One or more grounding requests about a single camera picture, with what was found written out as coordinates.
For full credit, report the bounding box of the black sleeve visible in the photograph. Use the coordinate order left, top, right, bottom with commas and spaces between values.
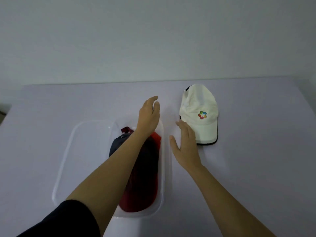
17, 199, 102, 237

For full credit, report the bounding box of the clear plastic storage bin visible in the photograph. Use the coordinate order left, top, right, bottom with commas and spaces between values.
52, 119, 172, 219

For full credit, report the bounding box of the person's right hand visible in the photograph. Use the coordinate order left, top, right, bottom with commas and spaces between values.
169, 120, 203, 172

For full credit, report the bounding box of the red cap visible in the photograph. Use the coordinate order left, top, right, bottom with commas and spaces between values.
118, 132, 162, 213

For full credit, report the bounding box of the white cap with colourful logo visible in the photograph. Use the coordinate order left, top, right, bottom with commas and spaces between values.
179, 84, 219, 146

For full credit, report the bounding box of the person's right forearm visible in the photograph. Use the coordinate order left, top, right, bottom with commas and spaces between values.
190, 164, 276, 237

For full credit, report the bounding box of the navy blue cap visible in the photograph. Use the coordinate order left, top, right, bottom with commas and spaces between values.
109, 126, 135, 158

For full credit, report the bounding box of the person's left hand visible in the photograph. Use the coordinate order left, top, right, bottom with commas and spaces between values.
135, 96, 160, 139

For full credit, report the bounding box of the person's left forearm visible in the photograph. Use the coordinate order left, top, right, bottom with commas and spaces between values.
66, 131, 150, 237

